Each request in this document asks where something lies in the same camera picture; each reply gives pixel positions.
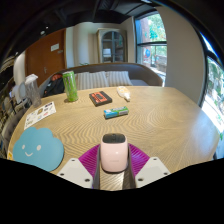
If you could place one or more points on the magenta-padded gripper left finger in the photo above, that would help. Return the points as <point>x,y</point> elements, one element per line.
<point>75,171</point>

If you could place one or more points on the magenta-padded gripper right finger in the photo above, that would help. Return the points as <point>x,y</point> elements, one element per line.
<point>153,170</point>

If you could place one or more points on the blue cloud-shaped mouse pad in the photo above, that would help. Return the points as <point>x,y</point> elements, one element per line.
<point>38,150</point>

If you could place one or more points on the white sticker sheet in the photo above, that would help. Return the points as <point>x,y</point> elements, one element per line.
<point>40,115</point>

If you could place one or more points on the teal small pack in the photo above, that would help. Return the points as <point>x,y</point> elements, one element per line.
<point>116,112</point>

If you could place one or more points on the black and red flat box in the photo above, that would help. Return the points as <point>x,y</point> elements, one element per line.
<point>100,98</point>

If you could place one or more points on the white snack packet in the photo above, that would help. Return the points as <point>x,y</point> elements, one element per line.
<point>123,93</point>

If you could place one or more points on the green drink can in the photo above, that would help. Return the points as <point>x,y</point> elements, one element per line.
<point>70,86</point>

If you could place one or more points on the black backpack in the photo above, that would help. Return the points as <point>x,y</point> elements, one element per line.
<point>55,86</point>

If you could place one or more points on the striped cushion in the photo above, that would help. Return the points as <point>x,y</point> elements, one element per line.
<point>119,78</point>
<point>91,80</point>

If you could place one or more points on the black framed side window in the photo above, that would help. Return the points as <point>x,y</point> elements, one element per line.
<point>213,96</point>

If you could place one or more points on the brown curved bench sofa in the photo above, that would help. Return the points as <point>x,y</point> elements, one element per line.
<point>146,75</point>

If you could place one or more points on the wooden door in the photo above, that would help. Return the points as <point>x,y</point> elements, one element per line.
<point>43,63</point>

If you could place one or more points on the white door sign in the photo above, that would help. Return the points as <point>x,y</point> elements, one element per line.
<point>55,47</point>

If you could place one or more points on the arched glass cabinet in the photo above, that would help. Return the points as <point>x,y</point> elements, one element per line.
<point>112,46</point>

